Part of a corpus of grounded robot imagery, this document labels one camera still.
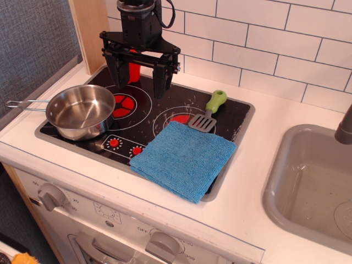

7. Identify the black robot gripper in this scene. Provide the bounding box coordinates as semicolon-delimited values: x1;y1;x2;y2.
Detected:
100;10;180;99

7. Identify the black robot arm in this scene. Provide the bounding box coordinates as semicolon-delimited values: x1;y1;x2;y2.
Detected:
100;1;180;99

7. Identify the blue folded towel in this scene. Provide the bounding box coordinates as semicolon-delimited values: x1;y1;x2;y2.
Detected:
130;122;237;204

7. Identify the black toy stovetop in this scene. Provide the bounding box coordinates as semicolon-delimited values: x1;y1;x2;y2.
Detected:
35;67;255;202

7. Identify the stainless steel pot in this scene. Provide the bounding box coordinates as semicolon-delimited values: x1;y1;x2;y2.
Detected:
5;85;116;141

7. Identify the wooden side panel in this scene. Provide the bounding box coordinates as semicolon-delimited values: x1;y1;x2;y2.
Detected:
69;0;109;75

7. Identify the grey timer knob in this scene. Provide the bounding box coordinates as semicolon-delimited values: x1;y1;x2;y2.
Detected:
38;183;66;212

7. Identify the white toy oven front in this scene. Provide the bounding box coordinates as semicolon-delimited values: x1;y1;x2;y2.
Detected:
15;170;264;263

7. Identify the grey oven knob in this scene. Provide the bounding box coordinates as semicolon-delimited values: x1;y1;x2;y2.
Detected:
145;232;181;263

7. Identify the grey plastic sink basin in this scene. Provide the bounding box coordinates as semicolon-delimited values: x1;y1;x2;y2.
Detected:
263;124;351;255

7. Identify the grey faucet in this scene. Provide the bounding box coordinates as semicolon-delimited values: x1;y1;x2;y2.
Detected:
334;105;352;145

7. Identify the yellow object on floor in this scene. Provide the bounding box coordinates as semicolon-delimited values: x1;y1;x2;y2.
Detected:
12;253;39;264

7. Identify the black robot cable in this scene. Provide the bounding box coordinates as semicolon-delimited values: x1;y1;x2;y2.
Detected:
153;0;176;29

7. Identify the green handled grey spatula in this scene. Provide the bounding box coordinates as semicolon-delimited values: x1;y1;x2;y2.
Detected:
188;90;227;133

